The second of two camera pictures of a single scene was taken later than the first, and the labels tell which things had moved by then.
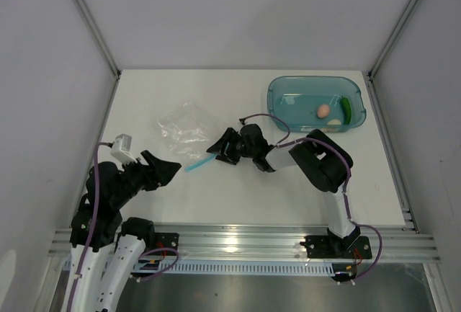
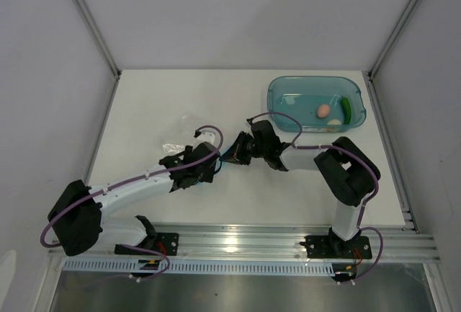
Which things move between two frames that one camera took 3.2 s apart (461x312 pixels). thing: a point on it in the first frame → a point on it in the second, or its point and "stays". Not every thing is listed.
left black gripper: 157,173 → 208,174
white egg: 334,122 stays
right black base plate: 331,247 stays
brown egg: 323,111 stays
